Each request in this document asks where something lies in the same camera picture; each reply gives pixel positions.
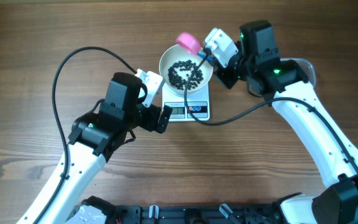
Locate pink scoop blue handle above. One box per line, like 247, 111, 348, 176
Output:
176, 32, 213, 62

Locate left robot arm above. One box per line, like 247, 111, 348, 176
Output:
19, 70, 172, 223

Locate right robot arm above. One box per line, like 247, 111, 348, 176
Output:
204, 21, 358, 223

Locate white digital kitchen scale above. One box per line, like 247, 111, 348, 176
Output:
162, 84, 210, 122

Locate white round bowl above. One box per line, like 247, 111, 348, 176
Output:
159, 45, 213, 95

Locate black beans in bowl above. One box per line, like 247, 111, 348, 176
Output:
167, 60, 204, 90

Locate clear plastic container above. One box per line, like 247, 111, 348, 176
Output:
280, 58, 316, 87

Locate right black camera cable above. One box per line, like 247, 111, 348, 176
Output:
183, 48, 358, 218

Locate black camera cable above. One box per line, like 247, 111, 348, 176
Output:
31, 46, 138, 224
183, 48, 358, 218

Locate left black camera cable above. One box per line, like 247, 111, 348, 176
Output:
31, 46, 138, 224

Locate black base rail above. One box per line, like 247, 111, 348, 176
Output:
73, 195, 285, 224

